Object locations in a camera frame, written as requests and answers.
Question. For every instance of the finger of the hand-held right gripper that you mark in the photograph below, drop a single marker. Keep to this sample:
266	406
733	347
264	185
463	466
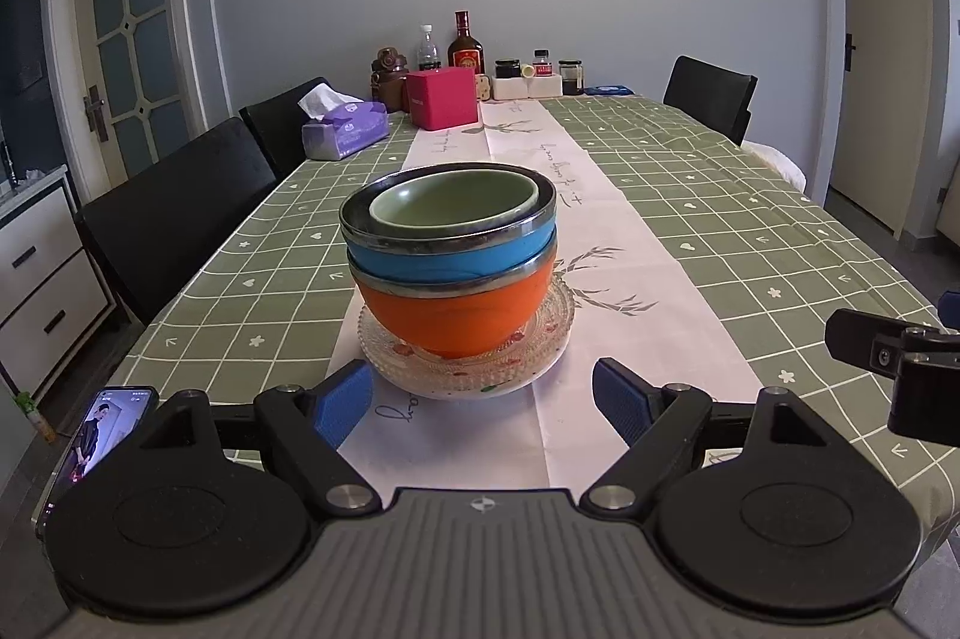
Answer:
952	309
855	335

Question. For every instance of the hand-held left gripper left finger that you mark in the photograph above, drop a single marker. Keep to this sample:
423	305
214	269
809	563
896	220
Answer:
341	406

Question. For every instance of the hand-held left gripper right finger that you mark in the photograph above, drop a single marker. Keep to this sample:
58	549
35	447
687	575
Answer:
622	406

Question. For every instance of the clear beaded glass plate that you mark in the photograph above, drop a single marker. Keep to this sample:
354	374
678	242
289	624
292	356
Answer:
375	343

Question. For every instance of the flowered glass plate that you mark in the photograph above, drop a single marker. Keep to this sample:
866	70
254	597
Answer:
544	339

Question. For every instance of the white fruit-print plate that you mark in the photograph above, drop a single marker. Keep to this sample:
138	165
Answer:
480	393

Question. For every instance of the orange steel bowl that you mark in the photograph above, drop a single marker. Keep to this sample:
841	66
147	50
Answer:
450	316

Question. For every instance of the blue steel bowl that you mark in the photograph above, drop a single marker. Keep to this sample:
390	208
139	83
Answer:
450	260

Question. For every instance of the green ceramic bowl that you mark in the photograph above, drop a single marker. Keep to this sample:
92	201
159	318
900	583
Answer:
457	200

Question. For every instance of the white deer-print table runner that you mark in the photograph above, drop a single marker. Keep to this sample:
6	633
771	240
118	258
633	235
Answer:
660	339

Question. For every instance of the green checkered tablecloth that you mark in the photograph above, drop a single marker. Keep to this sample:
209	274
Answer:
750	219

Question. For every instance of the smartphone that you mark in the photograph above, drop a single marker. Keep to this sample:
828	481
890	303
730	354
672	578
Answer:
97	436

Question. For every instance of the black chair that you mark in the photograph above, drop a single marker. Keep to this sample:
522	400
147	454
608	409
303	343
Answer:
172	219
285	121
709	91

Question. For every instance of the cream plain door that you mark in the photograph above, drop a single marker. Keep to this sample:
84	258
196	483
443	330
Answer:
885	46

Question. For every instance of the purple tissue box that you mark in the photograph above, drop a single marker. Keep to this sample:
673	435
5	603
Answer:
352	129

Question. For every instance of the small green white bottle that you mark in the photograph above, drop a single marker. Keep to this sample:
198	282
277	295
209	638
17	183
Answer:
30	414

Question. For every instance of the flat blue packet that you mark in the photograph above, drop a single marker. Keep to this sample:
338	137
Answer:
609	90

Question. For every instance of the pink box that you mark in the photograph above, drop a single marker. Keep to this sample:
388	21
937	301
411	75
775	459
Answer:
442	99

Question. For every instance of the small white box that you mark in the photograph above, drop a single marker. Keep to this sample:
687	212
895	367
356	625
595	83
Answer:
510	88
544	86

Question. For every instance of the glass jar with dark liquid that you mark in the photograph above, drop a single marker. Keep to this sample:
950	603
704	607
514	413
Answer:
570	79

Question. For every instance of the white drawer cabinet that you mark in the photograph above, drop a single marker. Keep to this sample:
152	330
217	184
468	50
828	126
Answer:
45	249

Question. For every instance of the beige patterned box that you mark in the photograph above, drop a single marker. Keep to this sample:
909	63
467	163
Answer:
484	86

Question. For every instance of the small red-label bottle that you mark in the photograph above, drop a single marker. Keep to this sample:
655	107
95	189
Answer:
541	63

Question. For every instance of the small dark jar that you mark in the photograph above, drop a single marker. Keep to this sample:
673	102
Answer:
508	68

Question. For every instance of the clear plastic water bottle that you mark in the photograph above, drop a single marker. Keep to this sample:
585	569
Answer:
428	50

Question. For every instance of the brown liquor bottle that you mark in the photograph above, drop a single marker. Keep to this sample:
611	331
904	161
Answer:
466	54

